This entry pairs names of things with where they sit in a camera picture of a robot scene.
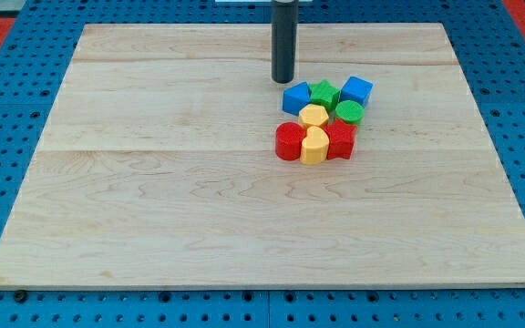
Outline blue cube block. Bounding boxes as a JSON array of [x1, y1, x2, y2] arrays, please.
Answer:
[[339, 76, 374, 107]]

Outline blue triangle block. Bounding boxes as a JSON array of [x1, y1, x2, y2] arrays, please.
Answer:
[[282, 82, 311, 116]]

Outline light wooden board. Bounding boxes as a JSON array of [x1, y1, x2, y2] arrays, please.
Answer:
[[0, 23, 525, 291]]

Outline green cylinder block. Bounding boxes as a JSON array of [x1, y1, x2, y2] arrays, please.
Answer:
[[335, 100, 365, 126]]

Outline red cylinder block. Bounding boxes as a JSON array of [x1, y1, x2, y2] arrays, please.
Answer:
[[275, 122, 306, 160]]

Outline red star block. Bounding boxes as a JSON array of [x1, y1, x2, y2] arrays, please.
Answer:
[[323, 118, 357, 160]]

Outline green star block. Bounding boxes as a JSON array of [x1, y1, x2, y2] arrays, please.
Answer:
[[309, 79, 340, 113]]

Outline yellow hexagon block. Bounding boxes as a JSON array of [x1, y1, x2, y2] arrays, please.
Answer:
[[298, 104, 329, 128]]

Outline yellow heart block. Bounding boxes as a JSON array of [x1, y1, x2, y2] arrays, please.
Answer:
[[300, 126, 330, 165]]

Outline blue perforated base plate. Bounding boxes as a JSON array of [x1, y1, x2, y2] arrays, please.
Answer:
[[0, 0, 525, 327]]

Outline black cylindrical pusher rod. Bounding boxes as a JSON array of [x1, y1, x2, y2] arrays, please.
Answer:
[[271, 0, 298, 84]]

